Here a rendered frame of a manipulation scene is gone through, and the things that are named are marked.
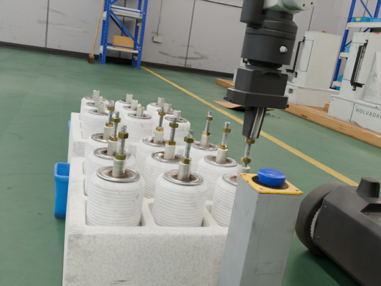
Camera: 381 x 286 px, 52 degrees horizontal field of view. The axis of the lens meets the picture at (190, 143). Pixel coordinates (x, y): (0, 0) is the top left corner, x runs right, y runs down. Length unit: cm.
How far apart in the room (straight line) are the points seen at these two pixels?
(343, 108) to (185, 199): 285
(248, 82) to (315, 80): 344
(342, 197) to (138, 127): 60
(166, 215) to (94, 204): 13
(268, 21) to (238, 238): 35
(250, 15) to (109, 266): 47
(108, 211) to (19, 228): 41
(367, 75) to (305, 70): 75
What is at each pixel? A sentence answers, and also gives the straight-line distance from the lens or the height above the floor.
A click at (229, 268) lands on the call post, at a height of 17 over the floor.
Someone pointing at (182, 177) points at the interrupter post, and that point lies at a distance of 70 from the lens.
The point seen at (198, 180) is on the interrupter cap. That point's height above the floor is 25.
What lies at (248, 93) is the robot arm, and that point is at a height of 42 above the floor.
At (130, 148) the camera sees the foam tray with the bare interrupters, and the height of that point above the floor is 17.
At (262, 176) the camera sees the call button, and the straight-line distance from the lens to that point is 56.
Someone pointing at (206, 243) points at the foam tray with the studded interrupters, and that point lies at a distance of 70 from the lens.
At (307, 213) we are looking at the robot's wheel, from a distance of 104.
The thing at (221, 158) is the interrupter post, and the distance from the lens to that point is 85.
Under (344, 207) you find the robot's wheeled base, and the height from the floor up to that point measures 18.
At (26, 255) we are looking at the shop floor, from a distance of 94.
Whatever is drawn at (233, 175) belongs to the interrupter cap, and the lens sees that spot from 77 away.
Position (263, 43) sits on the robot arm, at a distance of 68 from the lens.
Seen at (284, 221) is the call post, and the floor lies 27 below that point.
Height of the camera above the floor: 49
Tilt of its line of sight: 14 degrees down
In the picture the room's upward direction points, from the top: 9 degrees clockwise
